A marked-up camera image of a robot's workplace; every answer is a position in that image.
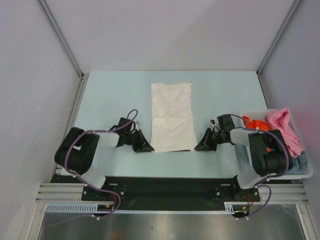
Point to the aluminium frame rail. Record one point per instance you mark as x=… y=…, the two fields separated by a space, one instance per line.
x=76 y=193

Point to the white perforated laundry basket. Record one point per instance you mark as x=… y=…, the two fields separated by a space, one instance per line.
x=260 y=114

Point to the white slotted cable duct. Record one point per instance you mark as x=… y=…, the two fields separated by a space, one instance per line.
x=103 y=208

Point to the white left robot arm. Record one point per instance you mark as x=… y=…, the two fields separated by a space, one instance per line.
x=77 y=150

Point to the pink t shirt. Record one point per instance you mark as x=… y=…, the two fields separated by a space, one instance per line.
x=279 y=119

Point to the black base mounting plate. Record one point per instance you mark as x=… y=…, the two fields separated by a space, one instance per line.
x=169 y=193

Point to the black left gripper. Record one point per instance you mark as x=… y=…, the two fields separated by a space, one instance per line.
x=142 y=146

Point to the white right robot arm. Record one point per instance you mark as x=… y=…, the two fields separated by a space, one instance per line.
x=269 y=154

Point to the white t shirt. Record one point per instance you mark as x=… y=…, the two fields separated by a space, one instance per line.
x=172 y=124

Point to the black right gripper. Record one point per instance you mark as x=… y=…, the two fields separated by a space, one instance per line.
x=206 y=143

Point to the orange t shirt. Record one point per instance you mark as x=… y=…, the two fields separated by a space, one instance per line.
x=256 y=124

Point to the light blue t shirt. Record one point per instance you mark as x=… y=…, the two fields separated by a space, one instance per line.
x=299 y=164

